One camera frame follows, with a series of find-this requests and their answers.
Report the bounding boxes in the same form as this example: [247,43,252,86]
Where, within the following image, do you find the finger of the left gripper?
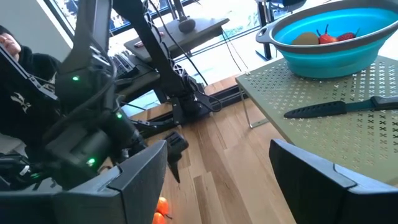
[163,130,190,184]

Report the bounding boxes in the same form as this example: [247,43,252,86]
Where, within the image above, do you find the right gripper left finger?
[0,139,169,224]

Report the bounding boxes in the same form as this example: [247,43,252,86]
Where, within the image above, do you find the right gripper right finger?
[269,138,398,224]

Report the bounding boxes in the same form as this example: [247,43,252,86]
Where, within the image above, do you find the small orange plastic fruit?
[151,212,167,224]
[155,196,172,218]

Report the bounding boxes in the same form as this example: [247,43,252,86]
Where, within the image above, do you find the black-handled kitchen knife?
[283,95,398,119]

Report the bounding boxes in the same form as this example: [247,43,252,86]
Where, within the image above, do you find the blue collapsible colander grey rim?
[255,0,398,79]

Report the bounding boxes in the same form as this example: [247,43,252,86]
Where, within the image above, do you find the orange plastic pear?
[316,24,338,45]

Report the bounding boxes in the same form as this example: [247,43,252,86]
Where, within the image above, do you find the whole brown plastic kiwi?
[292,31,320,46]

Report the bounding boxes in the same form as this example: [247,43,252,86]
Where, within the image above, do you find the green perforated metal riser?
[235,55,398,187]

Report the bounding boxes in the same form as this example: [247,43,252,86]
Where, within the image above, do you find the black keyboard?
[110,51,140,79]

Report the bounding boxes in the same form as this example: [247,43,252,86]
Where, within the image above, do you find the person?
[0,24,63,153]

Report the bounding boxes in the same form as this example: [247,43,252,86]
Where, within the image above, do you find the grey desk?
[123,17,230,63]

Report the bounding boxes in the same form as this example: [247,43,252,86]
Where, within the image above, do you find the black computer mouse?
[178,17,197,34]

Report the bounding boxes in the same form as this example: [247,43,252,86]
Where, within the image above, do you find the black monitor stand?
[172,0,188,22]

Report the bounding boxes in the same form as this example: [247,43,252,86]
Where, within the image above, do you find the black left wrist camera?
[45,130,114,189]

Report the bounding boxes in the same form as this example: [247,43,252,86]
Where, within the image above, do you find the black window frame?
[43,0,200,37]

